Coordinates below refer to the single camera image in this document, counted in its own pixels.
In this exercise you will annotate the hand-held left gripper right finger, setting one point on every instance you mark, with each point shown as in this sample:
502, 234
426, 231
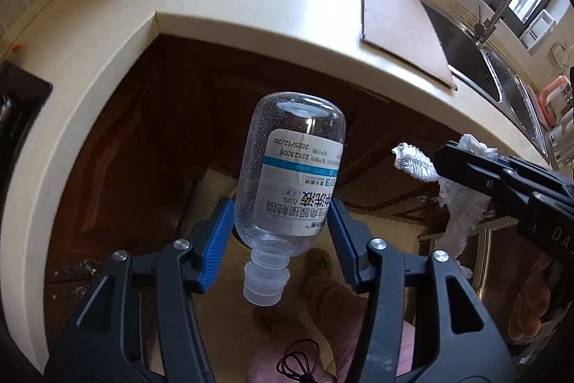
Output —
347, 248

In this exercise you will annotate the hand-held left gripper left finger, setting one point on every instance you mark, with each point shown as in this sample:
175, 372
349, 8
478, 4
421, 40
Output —
215, 239

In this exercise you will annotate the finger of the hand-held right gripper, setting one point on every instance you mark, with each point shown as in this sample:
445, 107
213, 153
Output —
484, 165
489, 192

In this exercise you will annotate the white tissue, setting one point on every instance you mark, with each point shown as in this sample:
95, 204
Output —
462, 221

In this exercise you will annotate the clear plastic bottle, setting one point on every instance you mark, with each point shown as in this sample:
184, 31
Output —
291, 167

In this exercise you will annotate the person's right hand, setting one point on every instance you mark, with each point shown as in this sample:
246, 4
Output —
533, 297

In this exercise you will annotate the brown slipper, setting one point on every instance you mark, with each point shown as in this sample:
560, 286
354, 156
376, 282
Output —
318, 262

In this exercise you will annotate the person's pink trouser leg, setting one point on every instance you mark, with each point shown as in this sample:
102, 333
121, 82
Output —
332, 311

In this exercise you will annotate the stainless steel sink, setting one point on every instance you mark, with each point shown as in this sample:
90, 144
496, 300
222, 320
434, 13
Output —
493, 73

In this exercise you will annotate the orange pink plastic rack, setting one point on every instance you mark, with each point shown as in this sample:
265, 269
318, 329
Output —
556, 100

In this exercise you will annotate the brown wooden cabinet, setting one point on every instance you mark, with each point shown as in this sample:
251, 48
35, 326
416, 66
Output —
179, 118

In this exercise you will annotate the steel kitchen faucet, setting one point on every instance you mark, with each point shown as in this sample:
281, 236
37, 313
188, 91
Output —
502, 1

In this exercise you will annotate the flat cardboard sheet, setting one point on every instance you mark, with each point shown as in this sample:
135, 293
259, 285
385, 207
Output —
399, 19

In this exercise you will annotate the black glass stove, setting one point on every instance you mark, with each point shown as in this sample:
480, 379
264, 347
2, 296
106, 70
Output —
18, 118

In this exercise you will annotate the white wall socket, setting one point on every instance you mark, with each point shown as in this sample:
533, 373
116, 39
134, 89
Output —
561, 54

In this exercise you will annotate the white wall soap box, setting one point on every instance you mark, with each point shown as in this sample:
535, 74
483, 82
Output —
538, 31

